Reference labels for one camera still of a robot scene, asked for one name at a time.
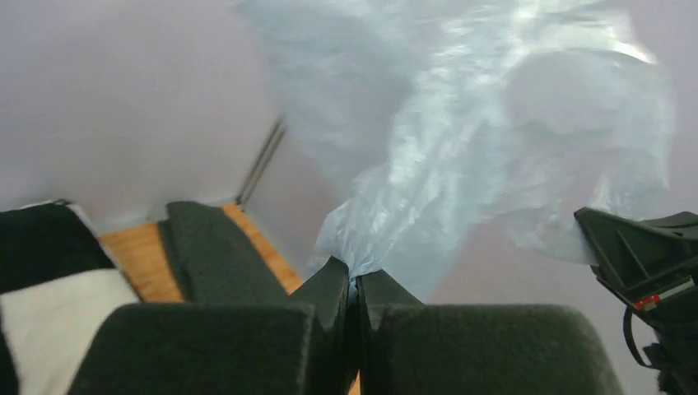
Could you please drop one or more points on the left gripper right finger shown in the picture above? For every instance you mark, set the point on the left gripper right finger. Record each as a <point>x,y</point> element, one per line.
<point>413,348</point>

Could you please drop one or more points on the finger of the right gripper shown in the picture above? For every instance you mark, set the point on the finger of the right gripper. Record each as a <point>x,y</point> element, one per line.
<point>621,251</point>

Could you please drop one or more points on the right aluminium frame post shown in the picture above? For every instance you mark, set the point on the right aluminium frame post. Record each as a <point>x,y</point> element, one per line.
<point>261,162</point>

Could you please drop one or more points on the dark grey perforated mat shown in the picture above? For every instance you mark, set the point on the dark grey perforated mat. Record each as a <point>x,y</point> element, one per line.
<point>212,260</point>

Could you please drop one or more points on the black white checkered pillow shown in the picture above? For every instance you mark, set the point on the black white checkered pillow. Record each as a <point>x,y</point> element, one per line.
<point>59,283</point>

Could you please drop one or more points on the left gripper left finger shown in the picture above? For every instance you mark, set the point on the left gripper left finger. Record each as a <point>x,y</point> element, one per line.
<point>293,346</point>

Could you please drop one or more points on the translucent blue plastic trash bag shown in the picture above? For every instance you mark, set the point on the translucent blue plastic trash bag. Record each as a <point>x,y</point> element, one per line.
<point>429,118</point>

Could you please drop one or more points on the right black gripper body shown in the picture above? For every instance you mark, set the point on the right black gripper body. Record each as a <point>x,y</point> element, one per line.
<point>660,321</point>

